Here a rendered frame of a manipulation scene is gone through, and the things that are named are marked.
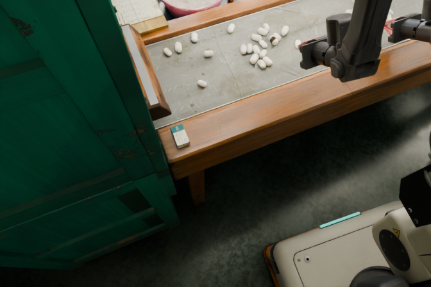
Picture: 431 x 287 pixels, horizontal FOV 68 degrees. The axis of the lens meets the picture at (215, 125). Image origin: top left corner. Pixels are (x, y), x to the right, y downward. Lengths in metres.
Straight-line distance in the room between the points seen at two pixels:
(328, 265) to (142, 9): 1.14
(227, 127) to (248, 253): 0.83
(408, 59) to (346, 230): 0.68
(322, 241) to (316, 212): 0.34
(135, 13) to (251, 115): 0.52
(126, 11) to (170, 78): 0.28
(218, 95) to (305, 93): 0.26
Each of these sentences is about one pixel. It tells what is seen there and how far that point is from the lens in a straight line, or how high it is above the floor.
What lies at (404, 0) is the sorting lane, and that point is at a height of 0.74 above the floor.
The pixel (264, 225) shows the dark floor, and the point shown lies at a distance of 1.62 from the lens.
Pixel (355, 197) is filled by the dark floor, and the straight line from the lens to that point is 1.79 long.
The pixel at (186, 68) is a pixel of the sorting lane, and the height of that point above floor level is 0.74.
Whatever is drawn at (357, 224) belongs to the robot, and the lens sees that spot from 1.45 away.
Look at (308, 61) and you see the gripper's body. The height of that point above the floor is 0.91.
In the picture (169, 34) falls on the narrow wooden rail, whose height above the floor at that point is 0.76.
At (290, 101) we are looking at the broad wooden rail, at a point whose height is 0.76.
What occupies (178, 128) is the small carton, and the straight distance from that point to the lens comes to 0.89.
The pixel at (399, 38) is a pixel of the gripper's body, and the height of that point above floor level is 0.83.
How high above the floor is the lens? 1.59
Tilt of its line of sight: 65 degrees down
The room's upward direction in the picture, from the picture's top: 3 degrees clockwise
